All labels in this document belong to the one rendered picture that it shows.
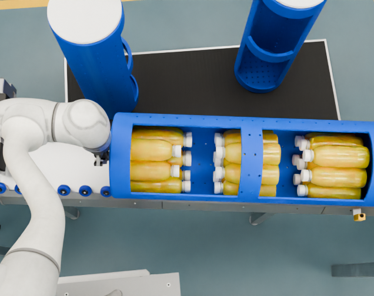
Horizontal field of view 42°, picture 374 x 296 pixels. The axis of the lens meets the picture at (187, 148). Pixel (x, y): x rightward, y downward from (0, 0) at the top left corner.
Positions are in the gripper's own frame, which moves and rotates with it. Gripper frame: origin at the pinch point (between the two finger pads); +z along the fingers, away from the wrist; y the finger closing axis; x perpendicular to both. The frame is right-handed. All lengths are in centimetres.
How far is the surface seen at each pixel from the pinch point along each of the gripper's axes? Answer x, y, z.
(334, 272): 107, 32, 110
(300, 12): 68, -63, 15
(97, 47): -8.6, -45.7, 16.4
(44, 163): -25.3, -2.0, 23.4
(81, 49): -14.5, -44.8, 16.5
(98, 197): -5.0, 9.6, 23.7
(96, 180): -6.3, 3.7, 23.4
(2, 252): -57, 28, 84
